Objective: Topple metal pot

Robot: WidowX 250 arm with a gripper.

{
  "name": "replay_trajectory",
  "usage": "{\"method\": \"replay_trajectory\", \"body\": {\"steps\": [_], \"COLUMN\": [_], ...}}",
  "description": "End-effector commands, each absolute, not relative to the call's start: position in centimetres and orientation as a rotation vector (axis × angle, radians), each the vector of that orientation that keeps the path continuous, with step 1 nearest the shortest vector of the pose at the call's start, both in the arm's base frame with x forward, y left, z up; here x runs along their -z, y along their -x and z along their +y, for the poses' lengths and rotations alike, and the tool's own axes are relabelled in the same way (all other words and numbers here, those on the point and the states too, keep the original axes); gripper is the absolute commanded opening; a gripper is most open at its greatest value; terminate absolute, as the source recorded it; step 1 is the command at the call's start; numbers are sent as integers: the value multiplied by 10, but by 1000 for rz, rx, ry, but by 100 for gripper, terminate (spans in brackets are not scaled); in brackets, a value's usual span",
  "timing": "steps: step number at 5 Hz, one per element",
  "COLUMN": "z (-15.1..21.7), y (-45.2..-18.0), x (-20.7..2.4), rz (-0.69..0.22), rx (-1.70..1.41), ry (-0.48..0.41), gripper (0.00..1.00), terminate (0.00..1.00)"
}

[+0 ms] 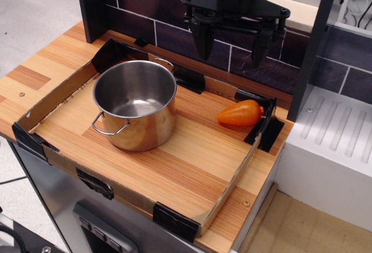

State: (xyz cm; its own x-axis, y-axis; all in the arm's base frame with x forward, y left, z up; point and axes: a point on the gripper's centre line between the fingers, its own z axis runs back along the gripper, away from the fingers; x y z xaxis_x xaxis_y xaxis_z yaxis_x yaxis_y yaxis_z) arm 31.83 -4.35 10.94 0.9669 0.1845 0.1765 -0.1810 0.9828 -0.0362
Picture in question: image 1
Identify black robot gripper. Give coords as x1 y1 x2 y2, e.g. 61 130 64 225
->
182 0 291 68

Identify white cables in background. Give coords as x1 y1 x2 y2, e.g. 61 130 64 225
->
338 0 372 30

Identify dark grey right post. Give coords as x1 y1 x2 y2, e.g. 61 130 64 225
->
287 0 338 122

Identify dark grey post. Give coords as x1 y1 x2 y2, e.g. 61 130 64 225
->
287 0 338 122
79 0 109 44

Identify orange plastic lid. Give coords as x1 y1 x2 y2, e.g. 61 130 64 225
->
115 60 132 65

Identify stainless steel pot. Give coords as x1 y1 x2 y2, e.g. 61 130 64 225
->
92 58 177 152

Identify grey oven control panel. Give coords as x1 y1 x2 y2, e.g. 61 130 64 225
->
73 204 139 253

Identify orange plastic toy carrot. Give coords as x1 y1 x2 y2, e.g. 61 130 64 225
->
217 99 264 126

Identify dark grey left post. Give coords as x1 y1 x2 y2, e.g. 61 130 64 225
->
79 0 109 44

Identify white ridged drainboard sink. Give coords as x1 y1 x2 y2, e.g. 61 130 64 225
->
276 87 371 230

